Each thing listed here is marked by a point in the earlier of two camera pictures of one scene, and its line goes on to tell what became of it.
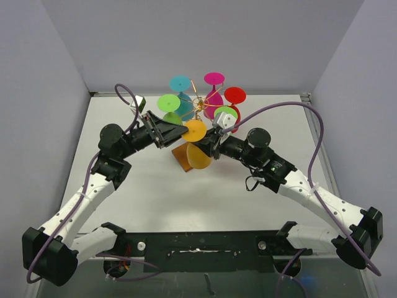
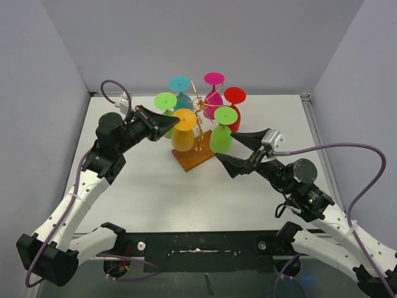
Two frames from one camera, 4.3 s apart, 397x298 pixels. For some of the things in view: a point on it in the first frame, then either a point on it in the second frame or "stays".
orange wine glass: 196,158 → 183,136
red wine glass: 233,95 stays
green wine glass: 169,103 stays
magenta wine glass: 214,99 stays
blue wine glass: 181,83 stays
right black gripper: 209,141 → 252,140
